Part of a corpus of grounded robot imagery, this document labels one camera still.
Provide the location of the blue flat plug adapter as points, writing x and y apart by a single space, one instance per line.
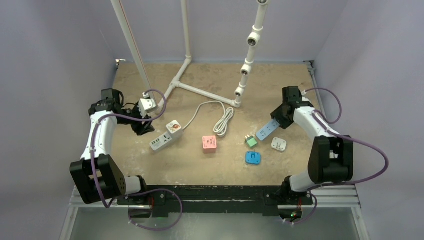
253 158

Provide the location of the aluminium front rail frame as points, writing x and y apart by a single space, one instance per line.
336 214

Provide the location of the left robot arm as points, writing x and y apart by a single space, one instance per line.
96 175

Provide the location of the white flat plug adapter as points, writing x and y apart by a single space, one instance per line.
278 144

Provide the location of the aluminium rail right table edge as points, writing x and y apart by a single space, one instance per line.
330 159

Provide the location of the white USB power strip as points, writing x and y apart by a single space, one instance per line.
163 141

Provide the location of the white PVC pipe frame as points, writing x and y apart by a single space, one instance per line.
252 41

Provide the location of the pink cube adapter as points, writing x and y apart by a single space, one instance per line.
209 144

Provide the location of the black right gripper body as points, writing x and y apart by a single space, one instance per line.
282 118

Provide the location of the light blue power strip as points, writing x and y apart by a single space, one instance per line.
267 129

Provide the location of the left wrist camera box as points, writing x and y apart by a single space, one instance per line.
146 106

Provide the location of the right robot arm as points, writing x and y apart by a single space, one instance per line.
297 185

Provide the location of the green plug adapter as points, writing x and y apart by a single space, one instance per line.
250 141

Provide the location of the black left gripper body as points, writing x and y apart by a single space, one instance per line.
136 124

